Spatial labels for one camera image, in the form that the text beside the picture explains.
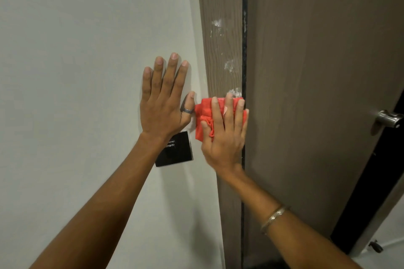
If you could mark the person's right hand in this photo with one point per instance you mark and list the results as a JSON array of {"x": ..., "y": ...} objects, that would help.
[{"x": 225, "y": 142}]

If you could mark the person's left hand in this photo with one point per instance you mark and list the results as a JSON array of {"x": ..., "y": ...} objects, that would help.
[{"x": 161, "y": 111}]

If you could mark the person's left little finger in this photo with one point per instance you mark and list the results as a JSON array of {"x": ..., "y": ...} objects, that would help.
[{"x": 146, "y": 82}]

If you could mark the person's left thumb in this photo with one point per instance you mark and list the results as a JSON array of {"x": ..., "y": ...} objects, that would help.
[{"x": 188, "y": 106}]

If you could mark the person's right little finger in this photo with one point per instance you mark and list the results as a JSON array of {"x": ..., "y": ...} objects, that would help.
[{"x": 245, "y": 123}]

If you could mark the person's right middle finger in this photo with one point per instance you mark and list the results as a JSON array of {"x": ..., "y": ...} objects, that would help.
[{"x": 228, "y": 111}]

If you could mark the person's right thumb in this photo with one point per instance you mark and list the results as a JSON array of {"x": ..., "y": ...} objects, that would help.
[{"x": 206, "y": 130}]

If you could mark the person's left middle finger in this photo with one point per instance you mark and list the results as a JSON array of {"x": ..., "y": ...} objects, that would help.
[{"x": 169, "y": 71}]

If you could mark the red cleaning cloth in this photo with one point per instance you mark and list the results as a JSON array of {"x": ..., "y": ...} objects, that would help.
[{"x": 203, "y": 116}]

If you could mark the person's right forearm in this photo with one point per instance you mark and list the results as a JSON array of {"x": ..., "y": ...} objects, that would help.
[{"x": 284, "y": 224}]

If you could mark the person's left forearm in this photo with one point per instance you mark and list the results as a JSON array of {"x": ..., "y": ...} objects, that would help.
[{"x": 104, "y": 209}]

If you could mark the brown wooden door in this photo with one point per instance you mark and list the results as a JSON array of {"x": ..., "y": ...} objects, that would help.
[{"x": 315, "y": 73}]

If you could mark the silver bangle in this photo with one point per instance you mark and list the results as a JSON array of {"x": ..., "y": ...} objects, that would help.
[{"x": 273, "y": 217}]

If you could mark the black door stopper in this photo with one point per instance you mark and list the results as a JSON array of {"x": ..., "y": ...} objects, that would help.
[{"x": 376, "y": 246}]

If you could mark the black wall switch plate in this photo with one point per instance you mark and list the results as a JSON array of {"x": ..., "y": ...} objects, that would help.
[{"x": 175, "y": 150}]

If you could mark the brown wooden door frame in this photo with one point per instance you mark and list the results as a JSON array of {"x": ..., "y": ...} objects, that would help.
[{"x": 222, "y": 57}]

